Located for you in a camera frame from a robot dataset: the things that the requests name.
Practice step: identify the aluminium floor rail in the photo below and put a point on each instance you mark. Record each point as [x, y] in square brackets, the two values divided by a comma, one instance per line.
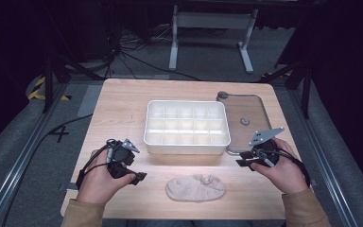
[19, 173]
[324, 151]

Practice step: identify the grey metal stand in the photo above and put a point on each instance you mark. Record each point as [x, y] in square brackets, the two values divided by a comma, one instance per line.
[212, 20]

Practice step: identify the beige sock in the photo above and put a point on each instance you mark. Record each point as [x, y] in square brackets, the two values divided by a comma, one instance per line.
[195, 189]

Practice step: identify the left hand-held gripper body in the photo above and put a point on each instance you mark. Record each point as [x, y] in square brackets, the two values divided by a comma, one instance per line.
[119, 156]

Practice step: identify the yellow black hazard tape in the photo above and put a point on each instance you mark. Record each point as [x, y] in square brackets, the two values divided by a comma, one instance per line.
[36, 93]

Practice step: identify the black tripod stand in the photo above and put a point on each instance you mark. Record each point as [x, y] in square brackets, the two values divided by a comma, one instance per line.
[48, 82]
[305, 91]

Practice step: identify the person's left hand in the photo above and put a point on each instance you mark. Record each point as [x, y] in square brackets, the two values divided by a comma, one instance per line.
[96, 183]

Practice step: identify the person's right hand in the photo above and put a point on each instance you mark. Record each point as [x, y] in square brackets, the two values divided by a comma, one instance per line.
[286, 173]

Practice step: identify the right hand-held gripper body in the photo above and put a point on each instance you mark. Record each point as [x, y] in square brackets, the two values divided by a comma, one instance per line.
[266, 151]

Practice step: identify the white compartment storage box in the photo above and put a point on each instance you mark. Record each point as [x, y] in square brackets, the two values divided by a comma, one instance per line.
[186, 126]

